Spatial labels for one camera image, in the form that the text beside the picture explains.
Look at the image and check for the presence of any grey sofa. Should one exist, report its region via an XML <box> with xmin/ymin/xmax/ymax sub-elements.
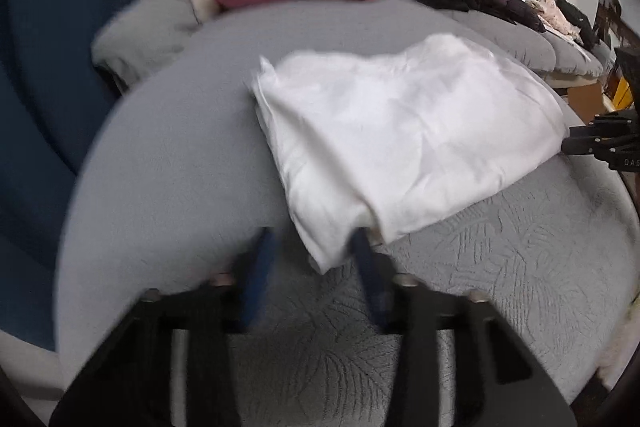
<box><xmin>52</xmin><ymin>0</ymin><xmax>640</xmax><ymax>413</ymax></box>

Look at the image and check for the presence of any white cloth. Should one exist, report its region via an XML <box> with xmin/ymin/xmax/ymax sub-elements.
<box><xmin>597</xmin><ymin>322</ymin><xmax>632</xmax><ymax>383</ymax></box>

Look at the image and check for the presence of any blue curtain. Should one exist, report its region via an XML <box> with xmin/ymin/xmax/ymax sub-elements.
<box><xmin>0</xmin><ymin>0</ymin><xmax>153</xmax><ymax>353</ymax></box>

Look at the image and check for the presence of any yellow plastic object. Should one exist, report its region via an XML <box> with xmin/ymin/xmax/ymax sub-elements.
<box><xmin>611</xmin><ymin>74</ymin><xmax>638</xmax><ymax>108</ymax></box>

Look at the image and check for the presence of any dark plaid garment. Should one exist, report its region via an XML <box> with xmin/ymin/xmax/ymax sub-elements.
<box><xmin>475</xmin><ymin>0</ymin><xmax>548</xmax><ymax>32</ymax></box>

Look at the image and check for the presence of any white curtain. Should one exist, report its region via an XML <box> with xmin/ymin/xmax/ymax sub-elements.
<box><xmin>0</xmin><ymin>329</ymin><xmax>68</xmax><ymax>408</ymax></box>

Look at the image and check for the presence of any black bag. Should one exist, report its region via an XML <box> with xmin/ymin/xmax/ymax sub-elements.
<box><xmin>556</xmin><ymin>0</ymin><xmax>601</xmax><ymax>50</ymax></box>

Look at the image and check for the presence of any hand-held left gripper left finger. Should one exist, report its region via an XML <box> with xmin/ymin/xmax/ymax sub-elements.
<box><xmin>50</xmin><ymin>227</ymin><xmax>278</xmax><ymax>427</ymax></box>

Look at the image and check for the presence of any white t-shirt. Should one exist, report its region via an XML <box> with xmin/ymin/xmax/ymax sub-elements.
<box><xmin>250</xmin><ymin>33</ymin><xmax>571</xmax><ymax>273</ymax></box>

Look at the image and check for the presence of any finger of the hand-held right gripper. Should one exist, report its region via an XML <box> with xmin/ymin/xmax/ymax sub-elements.
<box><xmin>561</xmin><ymin>111</ymin><xmax>621</xmax><ymax>158</ymax></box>

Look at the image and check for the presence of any pink fluffy garment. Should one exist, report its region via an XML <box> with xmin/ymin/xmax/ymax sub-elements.
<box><xmin>525</xmin><ymin>0</ymin><xmax>576</xmax><ymax>38</ymax></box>

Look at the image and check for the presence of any brown cardboard board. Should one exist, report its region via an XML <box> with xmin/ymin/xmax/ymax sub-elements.
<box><xmin>567</xmin><ymin>82</ymin><xmax>606</xmax><ymax>112</ymax></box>

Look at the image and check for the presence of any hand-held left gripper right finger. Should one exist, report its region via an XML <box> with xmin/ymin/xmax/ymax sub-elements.
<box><xmin>347</xmin><ymin>227</ymin><xmax>576</xmax><ymax>427</ymax></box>

